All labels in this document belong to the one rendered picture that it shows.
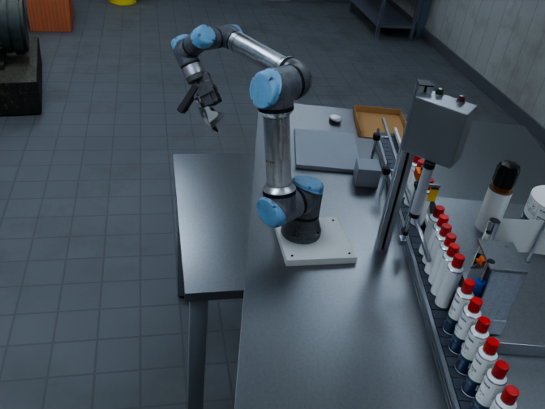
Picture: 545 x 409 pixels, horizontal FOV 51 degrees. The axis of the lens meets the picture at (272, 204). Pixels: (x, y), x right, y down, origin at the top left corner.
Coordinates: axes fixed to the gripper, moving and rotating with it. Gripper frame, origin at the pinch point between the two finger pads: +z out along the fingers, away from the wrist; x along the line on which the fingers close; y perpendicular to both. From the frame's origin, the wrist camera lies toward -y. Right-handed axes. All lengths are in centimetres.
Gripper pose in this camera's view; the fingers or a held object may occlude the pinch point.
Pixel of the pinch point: (212, 130)
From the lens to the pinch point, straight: 213.5
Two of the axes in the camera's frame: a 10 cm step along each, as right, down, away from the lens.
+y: 9.1, -3.8, -1.7
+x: 1.4, -1.1, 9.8
